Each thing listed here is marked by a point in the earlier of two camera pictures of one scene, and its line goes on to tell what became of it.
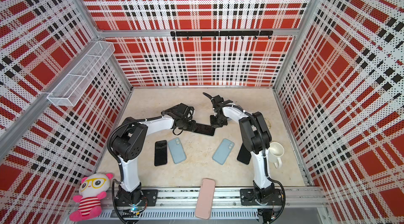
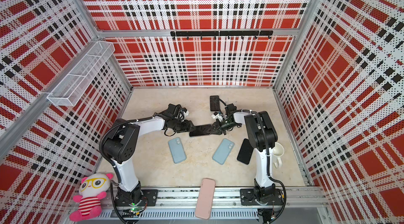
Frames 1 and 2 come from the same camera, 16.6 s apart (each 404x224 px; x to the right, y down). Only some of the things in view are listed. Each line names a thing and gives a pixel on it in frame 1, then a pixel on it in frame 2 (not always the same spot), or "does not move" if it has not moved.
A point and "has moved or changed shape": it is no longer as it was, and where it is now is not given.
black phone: x=160 y=154 to x=200 y=130
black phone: x=244 y=155 does not move
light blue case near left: x=177 y=152 does not move
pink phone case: x=205 y=199 does not move
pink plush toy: x=93 y=189 does not move
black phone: x=203 y=129 has moved or changed shape
